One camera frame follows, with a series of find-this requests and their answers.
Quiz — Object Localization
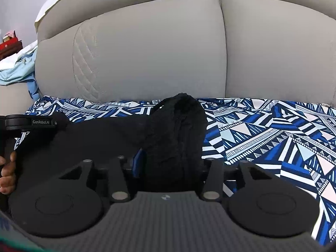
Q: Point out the beige leather sofa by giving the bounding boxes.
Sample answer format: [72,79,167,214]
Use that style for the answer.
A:
[0,0,336,113]

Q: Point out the light blue cloth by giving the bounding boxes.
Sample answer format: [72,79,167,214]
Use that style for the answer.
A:
[0,55,40,101]

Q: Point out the blue white patterned blanket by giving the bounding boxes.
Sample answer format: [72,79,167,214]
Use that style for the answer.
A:
[14,97,336,246]

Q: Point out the white paper sheet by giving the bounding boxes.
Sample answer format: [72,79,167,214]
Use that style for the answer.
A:
[35,0,91,30]

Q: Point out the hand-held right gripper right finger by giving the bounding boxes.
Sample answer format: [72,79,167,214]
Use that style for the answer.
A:
[202,159,263,202]

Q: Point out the black pants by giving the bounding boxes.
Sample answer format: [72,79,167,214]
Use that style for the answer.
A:
[15,93,208,193]

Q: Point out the white crumpled cloth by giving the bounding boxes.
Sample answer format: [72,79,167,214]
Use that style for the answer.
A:
[0,40,39,70]

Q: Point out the person's left hand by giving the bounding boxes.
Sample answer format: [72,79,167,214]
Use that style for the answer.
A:
[0,152,18,195]

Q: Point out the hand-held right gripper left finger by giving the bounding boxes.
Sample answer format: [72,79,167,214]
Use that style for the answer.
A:
[58,148,144,203]

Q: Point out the red box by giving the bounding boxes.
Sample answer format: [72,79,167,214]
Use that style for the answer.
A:
[0,30,23,59]

